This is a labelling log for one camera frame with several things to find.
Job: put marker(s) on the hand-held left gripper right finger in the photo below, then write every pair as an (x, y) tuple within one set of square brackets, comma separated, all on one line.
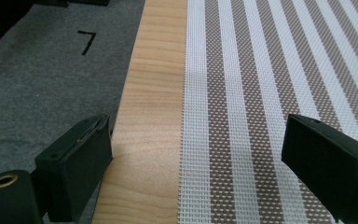
[(326, 165)]

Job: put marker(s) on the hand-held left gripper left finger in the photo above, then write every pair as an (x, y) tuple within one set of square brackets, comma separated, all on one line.
[(77, 168)]

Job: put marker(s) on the grey felt mat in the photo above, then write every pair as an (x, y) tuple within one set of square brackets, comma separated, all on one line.
[(49, 84)]

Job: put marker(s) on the striped woven placemat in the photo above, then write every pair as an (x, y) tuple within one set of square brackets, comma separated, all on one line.
[(245, 93)]

